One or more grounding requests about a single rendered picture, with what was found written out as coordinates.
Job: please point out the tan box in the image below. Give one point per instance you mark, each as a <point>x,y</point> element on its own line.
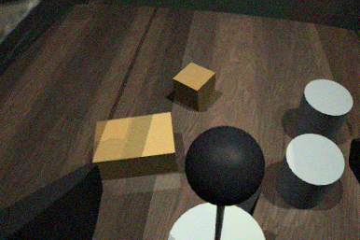
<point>135,146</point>

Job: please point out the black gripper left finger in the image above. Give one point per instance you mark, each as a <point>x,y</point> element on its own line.
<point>66,209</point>

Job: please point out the glass french press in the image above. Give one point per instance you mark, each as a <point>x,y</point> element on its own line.
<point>224,166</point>

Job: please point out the tan cube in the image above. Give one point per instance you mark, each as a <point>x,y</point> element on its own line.
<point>194,86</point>

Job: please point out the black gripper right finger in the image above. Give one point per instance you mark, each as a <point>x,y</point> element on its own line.
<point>354,159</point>

